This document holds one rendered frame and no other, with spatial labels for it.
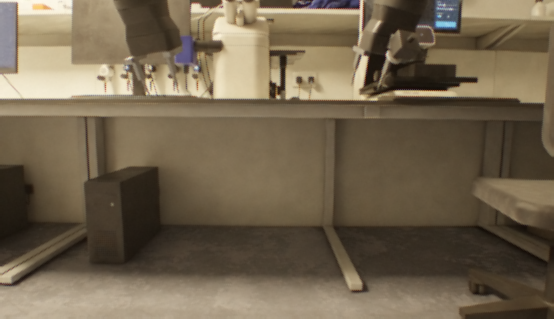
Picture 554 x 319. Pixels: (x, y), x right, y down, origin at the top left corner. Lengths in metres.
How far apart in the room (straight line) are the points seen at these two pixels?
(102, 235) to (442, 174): 1.95
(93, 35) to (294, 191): 1.34
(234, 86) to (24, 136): 1.68
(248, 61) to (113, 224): 0.98
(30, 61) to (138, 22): 1.92
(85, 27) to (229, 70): 0.78
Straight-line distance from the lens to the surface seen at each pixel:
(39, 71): 2.33
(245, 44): 1.02
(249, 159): 1.80
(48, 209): 2.39
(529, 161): 2.44
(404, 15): 0.48
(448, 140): 2.09
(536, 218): 0.97
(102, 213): 1.54
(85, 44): 1.56
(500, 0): 2.55
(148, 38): 0.48
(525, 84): 2.39
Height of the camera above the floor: 0.69
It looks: 5 degrees down
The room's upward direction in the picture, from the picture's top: 1 degrees clockwise
